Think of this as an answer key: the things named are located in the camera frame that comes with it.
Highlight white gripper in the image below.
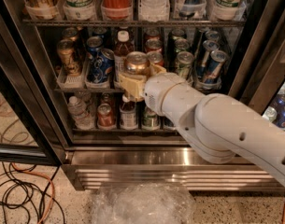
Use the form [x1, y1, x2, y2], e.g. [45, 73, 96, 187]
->
[118, 63, 191, 118]

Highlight orange soda can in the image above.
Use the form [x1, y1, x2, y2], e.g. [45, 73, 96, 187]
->
[57, 39, 82, 77]
[62, 27, 79, 41]
[124, 51, 150, 77]

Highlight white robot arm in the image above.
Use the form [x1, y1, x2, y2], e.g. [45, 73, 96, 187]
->
[119, 65, 285, 187]

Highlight front red Coca-Cola can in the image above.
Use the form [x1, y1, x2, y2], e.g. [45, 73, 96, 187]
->
[147, 51, 164, 66]

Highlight red coca-cola can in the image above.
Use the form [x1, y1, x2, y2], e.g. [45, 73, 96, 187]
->
[145, 39, 163, 52]
[147, 51, 164, 66]

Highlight tea bottle bottom shelf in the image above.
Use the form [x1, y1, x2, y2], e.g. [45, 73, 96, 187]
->
[120, 95, 138, 130]

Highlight green can bottom shelf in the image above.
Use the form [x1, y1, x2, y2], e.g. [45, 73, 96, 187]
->
[142, 106, 160, 131]

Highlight front green soda can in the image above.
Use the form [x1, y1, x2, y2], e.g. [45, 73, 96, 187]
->
[175, 51, 194, 79]

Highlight green soda can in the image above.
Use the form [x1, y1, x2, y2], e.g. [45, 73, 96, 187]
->
[175, 51, 194, 79]
[174, 38, 190, 54]

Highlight front blue Pepsi can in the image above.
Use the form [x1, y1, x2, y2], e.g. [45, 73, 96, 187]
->
[88, 48, 115, 84]

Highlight blue pepsi can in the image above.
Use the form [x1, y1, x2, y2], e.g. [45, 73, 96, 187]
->
[86, 36, 103, 59]
[88, 48, 115, 84]

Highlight blue can bottom shelf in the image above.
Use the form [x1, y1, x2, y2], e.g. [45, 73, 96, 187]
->
[164, 117, 176, 130]

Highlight red can bottom shelf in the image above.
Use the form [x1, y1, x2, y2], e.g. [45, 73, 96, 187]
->
[97, 104, 115, 127]

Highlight slim red bull can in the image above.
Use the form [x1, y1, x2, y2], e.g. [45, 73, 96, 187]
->
[196, 40, 219, 79]
[202, 49, 228, 84]

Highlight clear water bottle bottom shelf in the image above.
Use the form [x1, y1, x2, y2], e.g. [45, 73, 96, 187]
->
[67, 96, 94, 130]

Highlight front slim Red Bull can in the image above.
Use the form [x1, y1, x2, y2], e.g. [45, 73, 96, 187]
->
[202, 49, 228, 84]

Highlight blue bottle top shelf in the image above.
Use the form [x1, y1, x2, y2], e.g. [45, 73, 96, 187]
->
[174, 0, 206, 19]

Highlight stainless steel glass-door fridge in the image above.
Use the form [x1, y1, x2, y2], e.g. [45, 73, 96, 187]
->
[0, 0, 285, 191]

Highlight brown iced tea bottle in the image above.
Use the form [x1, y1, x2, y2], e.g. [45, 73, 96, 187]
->
[113, 30, 135, 81]

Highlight clear water bottle top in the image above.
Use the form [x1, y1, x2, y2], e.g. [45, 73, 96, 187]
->
[138, 0, 170, 22]

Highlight red Coca-Cola bottle top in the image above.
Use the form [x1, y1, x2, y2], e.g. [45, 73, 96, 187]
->
[103, 0, 132, 21]

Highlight white green bottle top left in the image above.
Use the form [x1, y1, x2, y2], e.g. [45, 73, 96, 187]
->
[64, 0, 93, 21]

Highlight white green bottle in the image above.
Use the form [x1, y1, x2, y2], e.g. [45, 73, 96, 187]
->
[64, 0, 93, 21]
[215, 0, 242, 21]

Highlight white green bottle top right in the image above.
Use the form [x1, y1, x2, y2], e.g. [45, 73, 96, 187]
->
[215, 0, 242, 21]

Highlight clear plastic bag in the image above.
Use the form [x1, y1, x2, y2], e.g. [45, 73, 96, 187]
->
[92, 183, 196, 224]

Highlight tan bottle top far left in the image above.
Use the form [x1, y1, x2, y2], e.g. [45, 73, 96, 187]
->
[25, 0, 59, 20]

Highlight orange extension cable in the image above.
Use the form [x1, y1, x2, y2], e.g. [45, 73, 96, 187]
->
[10, 162, 56, 224]

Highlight black floor cables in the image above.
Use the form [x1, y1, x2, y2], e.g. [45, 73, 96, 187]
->
[0, 161, 66, 224]

